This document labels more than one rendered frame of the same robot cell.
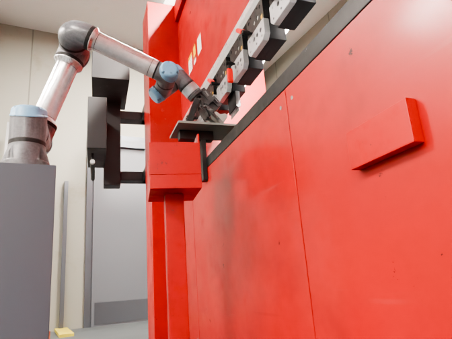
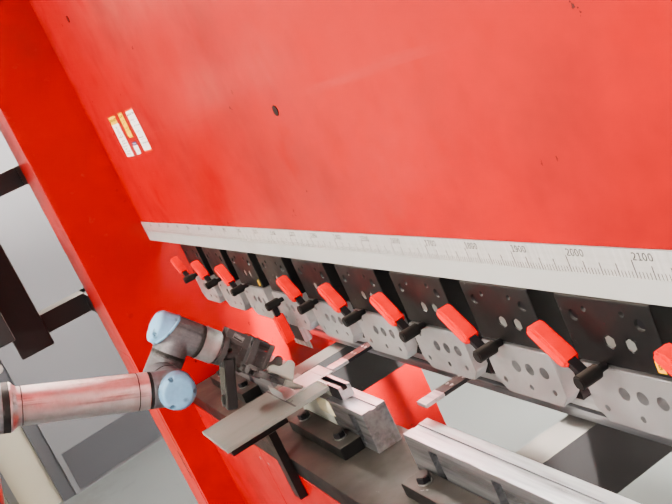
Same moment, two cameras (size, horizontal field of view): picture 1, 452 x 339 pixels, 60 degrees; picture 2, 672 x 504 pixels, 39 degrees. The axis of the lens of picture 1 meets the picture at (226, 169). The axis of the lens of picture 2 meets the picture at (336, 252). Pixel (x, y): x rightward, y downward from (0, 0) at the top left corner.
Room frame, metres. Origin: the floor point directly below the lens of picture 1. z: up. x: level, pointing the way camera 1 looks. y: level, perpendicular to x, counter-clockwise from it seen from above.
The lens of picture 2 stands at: (-0.41, -0.17, 1.72)
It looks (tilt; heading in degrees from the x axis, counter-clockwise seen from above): 13 degrees down; 359
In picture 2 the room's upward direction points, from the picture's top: 25 degrees counter-clockwise
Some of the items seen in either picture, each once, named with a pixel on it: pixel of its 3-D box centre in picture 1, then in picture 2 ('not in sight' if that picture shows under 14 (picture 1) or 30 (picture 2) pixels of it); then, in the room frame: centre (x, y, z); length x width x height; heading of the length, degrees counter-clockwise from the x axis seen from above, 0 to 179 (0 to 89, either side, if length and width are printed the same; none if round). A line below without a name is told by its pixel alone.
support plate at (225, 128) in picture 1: (204, 131); (265, 411); (1.58, 0.08, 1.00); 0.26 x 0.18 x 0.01; 110
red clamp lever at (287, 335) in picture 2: (231, 72); (282, 320); (1.46, -0.05, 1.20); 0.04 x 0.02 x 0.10; 110
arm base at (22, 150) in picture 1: (26, 157); not in sight; (1.25, 0.67, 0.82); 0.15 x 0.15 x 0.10
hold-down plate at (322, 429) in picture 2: not in sight; (324, 433); (1.57, -0.02, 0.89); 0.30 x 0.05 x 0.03; 20
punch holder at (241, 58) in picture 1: (245, 58); (300, 282); (1.46, -0.12, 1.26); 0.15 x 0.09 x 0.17; 20
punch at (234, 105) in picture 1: (234, 105); (295, 327); (1.63, -0.06, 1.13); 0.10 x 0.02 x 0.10; 20
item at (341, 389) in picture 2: not in sight; (327, 383); (1.60, -0.07, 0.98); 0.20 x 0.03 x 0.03; 20
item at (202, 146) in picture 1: (196, 156); (271, 462); (1.57, 0.12, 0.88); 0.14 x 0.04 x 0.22; 110
